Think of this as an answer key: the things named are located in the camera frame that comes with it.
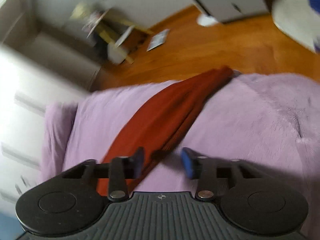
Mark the purple bed sheet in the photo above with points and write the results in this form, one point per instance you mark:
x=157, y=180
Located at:
x=271, y=121

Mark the red knit sweater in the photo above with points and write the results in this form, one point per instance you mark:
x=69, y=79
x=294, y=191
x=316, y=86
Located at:
x=163, y=121

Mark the cluttered wooden chair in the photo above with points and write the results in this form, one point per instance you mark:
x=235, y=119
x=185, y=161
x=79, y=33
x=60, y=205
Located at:
x=121, y=35

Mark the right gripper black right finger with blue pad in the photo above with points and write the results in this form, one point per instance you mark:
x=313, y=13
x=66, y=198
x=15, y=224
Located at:
x=215, y=176

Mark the white paper on floor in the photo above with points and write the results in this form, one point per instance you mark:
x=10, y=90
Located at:
x=158, y=40

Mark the white wardrobe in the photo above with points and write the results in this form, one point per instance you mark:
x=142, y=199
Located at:
x=43, y=60

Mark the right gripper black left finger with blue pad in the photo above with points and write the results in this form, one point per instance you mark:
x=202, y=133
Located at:
x=116, y=172

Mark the white round rug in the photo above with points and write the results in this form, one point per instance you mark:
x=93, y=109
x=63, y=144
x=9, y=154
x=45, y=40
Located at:
x=297, y=20

